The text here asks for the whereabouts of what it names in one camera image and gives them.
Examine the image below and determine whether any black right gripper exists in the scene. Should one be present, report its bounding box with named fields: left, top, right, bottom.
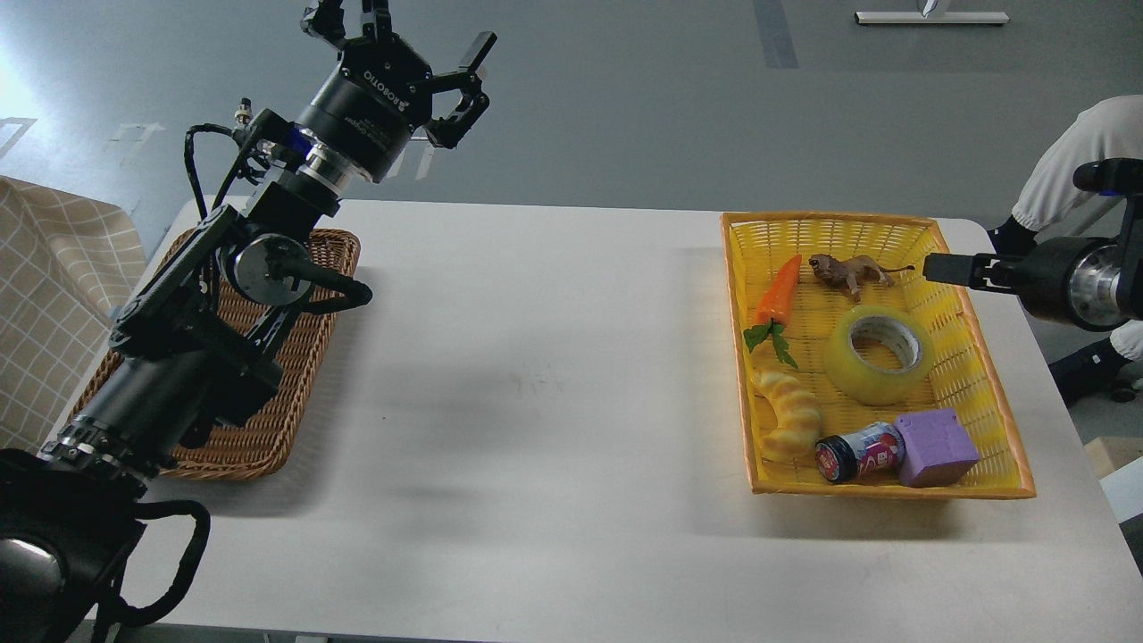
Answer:
left=922, top=238, right=1125, bottom=330

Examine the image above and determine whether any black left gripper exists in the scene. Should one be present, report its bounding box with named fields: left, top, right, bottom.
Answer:
left=295, top=0, right=498, bottom=184

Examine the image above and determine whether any yellow tape roll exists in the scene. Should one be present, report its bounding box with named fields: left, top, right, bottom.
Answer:
left=823, top=305, right=936, bottom=405

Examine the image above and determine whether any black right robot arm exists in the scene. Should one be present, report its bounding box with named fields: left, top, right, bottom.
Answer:
left=922, top=158, right=1142, bottom=332

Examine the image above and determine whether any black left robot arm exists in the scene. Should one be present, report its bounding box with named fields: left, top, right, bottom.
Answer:
left=3, top=1, right=496, bottom=642

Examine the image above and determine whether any brown toy lion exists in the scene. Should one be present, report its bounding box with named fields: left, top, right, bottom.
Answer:
left=808, top=254, right=916, bottom=304

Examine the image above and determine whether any yellow plastic basket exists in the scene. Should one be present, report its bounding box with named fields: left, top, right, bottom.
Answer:
left=722, top=212, right=1036, bottom=500

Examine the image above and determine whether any purple foam block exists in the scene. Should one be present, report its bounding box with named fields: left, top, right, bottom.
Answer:
left=893, top=407, right=980, bottom=488

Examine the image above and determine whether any seated person brown jacket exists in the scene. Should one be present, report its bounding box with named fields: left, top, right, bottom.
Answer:
left=988, top=95, right=1142, bottom=405

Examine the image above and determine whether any orange toy carrot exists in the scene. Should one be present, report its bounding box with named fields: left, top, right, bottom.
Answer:
left=742, top=254, right=804, bottom=371

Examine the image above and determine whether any small red can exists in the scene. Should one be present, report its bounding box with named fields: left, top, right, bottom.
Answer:
left=813, top=421, right=906, bottom=485

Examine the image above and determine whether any yellow toy croissant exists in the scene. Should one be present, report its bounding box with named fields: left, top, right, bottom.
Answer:
left=752, top=371, right=823, bottom=463

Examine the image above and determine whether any beige checkered cloth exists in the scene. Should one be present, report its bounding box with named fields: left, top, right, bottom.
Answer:
left=1, top=178, right=146, bottom=452

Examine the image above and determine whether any brown wicker basket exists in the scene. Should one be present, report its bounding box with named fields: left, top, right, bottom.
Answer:
left=73, top=230, right=361, bottom=481

